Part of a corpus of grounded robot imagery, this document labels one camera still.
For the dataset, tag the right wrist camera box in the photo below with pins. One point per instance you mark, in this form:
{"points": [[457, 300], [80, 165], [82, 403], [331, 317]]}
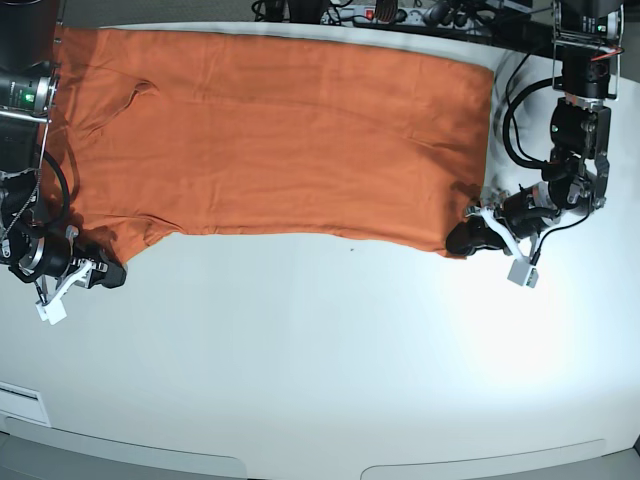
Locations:
{"points": [[52, 312]]}

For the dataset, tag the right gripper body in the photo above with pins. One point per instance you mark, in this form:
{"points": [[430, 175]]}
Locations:
{"points": [[56, 256]]}

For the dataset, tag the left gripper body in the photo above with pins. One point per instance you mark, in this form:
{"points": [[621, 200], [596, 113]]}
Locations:
{"points": [[528, 212]]}

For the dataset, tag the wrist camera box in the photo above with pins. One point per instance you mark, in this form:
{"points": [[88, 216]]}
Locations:
{"points": [[523, 273], [52, 312]]}

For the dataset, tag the white power strip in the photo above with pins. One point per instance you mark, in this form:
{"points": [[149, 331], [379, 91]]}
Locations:
{"points": [[424, 14]]}

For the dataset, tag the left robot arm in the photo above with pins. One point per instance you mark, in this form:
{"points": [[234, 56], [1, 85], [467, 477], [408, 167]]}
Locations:
{"points": [[585, 44]]}

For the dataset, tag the orange T-shirt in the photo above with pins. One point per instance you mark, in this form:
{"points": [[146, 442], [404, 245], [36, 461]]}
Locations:
{"points": [[162, 132]]}

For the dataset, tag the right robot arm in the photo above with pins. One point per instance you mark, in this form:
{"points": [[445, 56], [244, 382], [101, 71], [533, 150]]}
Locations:
{"points": [[35, 195]]}

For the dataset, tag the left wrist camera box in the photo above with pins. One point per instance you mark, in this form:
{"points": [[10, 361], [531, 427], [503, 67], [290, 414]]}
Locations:
{"points": [[523, 273]]}

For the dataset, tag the white paper label sheet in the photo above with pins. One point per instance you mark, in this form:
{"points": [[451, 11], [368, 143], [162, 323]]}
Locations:
{"points": [[23, 404]]}

